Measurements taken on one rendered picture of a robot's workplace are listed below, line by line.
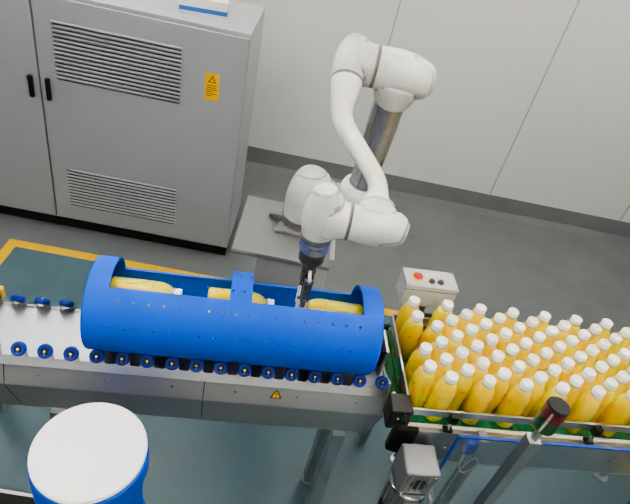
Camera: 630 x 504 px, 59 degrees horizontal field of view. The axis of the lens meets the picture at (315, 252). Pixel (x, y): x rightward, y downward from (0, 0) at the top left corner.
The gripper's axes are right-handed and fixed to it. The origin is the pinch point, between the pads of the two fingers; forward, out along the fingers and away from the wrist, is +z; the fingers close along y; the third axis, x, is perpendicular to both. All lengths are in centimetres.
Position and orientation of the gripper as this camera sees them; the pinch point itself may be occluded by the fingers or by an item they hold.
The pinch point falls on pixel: (301, 299)
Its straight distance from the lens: 171.2
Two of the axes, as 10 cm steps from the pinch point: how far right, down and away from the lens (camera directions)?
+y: 0.2, 6.3, -7.8
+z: -1.8, 7.7, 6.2
